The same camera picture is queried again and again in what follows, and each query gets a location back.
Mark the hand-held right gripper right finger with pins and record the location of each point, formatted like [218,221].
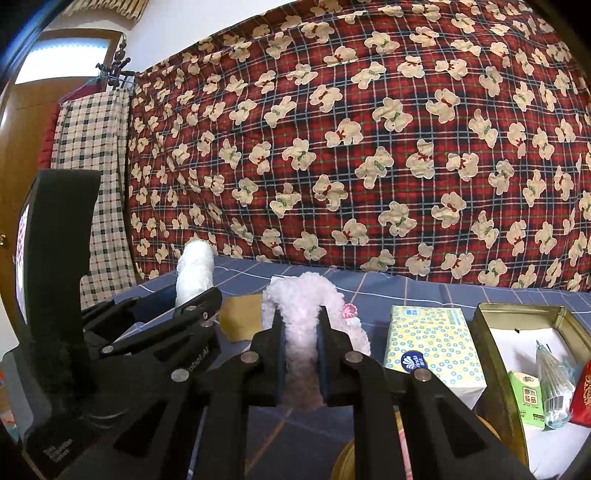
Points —
[323,350]

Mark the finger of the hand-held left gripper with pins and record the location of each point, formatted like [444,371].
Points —
[152,307]
[184,318]

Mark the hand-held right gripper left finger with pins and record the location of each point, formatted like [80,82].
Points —
[277,350]

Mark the white bandage roll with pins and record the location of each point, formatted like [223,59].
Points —
[194,272]

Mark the pale pink fluffy cloth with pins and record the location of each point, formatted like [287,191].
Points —
[300,304]

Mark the white sponge with black stripe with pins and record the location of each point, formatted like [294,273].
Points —
[281,278]

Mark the gold rectangular tin box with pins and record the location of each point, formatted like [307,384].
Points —
[496,383]

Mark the small green carton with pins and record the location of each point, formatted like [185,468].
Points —
[526,397]

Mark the clear cotton swab pack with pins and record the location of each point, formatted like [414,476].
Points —
[554,383]

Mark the beige black checkered cloth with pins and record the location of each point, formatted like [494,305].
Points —
[106,207]

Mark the blue checked tablecloth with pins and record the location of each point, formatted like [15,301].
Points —
[369,286]

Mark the yellow blue tissue pack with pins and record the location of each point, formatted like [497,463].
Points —
[429,341]

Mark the brown wooden door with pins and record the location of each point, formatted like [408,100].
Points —
[18,152]

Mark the red padded jacket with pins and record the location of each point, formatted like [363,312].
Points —
[46,143]

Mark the transom window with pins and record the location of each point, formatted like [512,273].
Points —
[64,57]

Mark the dark wooden coat rack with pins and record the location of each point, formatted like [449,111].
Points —
[121,60]

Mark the red plaid bear print blanket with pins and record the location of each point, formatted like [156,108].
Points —
[369,138]

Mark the beige curtain fringe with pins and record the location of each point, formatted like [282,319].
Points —
[111,7]

